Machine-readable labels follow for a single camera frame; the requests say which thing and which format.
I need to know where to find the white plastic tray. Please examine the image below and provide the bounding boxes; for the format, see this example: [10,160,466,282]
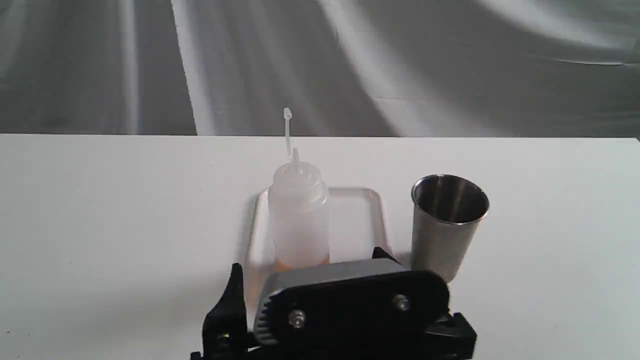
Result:
[242,187,393,330]

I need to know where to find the grey backdrop cloth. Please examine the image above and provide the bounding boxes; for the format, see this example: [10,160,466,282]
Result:
[0,0,639,138]

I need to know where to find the translucent squeeze bottle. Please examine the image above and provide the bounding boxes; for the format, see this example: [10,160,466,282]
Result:
[267,107,332,272]

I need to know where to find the stainless steel cup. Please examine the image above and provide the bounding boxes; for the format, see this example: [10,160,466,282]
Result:
[410,173,490,283]

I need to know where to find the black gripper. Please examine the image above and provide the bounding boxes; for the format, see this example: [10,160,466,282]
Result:
[190,246,478,360]

